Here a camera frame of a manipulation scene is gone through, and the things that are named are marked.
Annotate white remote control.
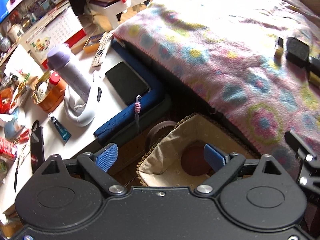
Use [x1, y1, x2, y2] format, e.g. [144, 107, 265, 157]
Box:
[91, 31, 113, 68]

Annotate eyeglasses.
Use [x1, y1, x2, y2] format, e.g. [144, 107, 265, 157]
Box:
[14, 143, 27, 192]

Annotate black smartphone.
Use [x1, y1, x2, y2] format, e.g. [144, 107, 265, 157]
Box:
[105, 62, 150, 106]

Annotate brown round disc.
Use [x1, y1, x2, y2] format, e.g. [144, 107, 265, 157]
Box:
[181, 145, 211, 176]

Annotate orange round container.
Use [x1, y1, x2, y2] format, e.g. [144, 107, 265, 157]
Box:
[33, 70, 67, 113]

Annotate floral fleece blanket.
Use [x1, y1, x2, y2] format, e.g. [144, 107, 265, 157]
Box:
[114, 0, 319, 177]

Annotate white bottle pouch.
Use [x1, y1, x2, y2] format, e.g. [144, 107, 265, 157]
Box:
[63, 70, 102, 127]

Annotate black phone case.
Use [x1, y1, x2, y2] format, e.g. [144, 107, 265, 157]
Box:
[30, 120, 44, 173]

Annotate lavender thermos bottle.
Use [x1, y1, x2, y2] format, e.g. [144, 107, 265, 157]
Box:
[47, 43, 91, 102]

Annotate woven basket with cloth liner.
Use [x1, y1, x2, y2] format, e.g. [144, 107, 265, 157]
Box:
[137, 114, 259, 189]

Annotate pink phone strap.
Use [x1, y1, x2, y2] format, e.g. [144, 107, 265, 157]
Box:
[134, 95, 143, 133]

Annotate red can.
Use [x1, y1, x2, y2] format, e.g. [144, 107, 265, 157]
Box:
[0, 137, 17, 161]

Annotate teal cream tube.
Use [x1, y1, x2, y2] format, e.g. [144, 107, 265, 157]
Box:
[48, 113, 72, 142]

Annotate yellow small box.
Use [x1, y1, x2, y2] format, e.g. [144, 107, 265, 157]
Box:
[83, 33, 104, 54]

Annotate desk calendar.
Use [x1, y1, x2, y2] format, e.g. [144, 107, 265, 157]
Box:
[26, 7, 86, 69]

